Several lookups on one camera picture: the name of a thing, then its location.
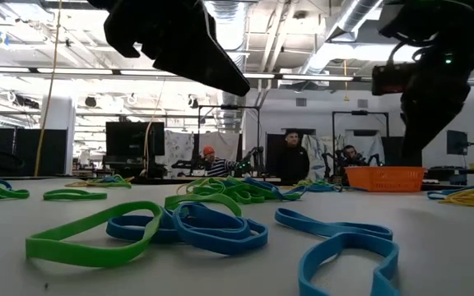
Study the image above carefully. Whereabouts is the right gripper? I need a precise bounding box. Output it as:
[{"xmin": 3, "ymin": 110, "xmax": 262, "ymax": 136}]
[{"xmin": 399, "ymin": 49, "xmax": 474, "ymax": 168}]

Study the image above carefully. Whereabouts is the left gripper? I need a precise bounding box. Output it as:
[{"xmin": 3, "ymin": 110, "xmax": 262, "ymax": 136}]
[{"xmin": 86, "ymin": 0, "xmax": 251, "ymax": 98}]

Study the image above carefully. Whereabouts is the small black monitor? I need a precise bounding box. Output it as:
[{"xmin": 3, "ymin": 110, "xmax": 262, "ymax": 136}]
[{"xmin": 445, "ymin": 129, "xmax": 469, "ymax": 156}]

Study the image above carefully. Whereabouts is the dark background desk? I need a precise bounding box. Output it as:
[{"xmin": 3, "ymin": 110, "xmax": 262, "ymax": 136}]
[{"xmin": 424, "ymin": 165, "xmax": 474, "ymax": 187}]

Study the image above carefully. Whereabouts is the orange plastic basket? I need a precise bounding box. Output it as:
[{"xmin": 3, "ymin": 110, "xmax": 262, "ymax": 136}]
[{"xmin": 344, "ymin": 165, "xmax": 426, "ymax": 193}]

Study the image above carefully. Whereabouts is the person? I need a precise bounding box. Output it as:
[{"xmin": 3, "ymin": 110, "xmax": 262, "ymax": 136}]
[
  {"xmin": 275, "ymin": 130, "xmax": 311, "ymax": 185},
  {"xmin": 197, "ymin": 145, "xmax": 242, "ymax": 178},
  {"xmin": 341, "ymin": 144, "xmax": 365, "ymax": 168}
]

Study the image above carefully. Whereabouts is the large black monitor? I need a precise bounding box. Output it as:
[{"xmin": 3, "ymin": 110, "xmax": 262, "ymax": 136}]
[{"xmin": 105, "ymin": 121, "xmax": 166, "ymax": 158}]

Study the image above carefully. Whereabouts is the patterned white cloth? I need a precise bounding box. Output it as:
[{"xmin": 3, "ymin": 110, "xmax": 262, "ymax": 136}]
[
  {"xmin": 309, "ymin": 134, "xmax": 333, "ymax": 183},
  {"xmin": 164, "ymin": 131, "xmax": 196, "ymax": 178}
]

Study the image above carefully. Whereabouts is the grey table mat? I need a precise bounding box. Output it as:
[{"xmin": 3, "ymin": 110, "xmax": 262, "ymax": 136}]
[{"xmin": 0, "ymin": 177, "xmax": 474, "ymax": 296}]

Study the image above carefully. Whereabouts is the black panel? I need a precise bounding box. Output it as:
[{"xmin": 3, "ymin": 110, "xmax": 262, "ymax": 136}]
[{"xmin": 264, "ymin": 132, "xmax": 280, "ymax": 184}]

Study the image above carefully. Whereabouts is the black rig frame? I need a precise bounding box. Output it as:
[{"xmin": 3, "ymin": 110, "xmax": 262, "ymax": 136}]
[
  {"xmin": 197, "ymin": 104, "xmax": 262, "ymax": 176},
  {"xmin": 330, "ymin": 109, "xmax": 391, "ymax": 176}
]

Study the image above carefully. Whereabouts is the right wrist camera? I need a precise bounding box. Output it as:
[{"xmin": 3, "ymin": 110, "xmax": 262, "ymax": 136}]
[{"xmin": 370, "ymin": 61, "xmax": 418, "ymax": 97}]

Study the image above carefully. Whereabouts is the silver ventilation duct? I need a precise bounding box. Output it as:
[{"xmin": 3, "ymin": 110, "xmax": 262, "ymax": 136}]
[
  {"xmin": 206, "ymin": 0, "xmax": 251, "ymax": 132},
  {"xmin": 302, "ymin": 0, "xmax": 386, "ymax": 75}
]

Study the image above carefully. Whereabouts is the ceiling light strip rail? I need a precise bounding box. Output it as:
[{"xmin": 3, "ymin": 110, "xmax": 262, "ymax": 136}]
[{"xmin": 0, "ymin": 67, "xmax": 386, "ymax": 85}]

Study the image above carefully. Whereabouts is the thin yellow hanging cable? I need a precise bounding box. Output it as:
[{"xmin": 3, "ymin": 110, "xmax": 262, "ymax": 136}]
[{"xmin": 143, "ymin": 77, "xmax": 166, "ymax": 172}]

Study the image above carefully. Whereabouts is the yellow power cable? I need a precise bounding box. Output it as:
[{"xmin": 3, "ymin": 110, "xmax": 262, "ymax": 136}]
[{"xmin": 33, "ymin": 0, "xmax": 63, "ymax": 178}]

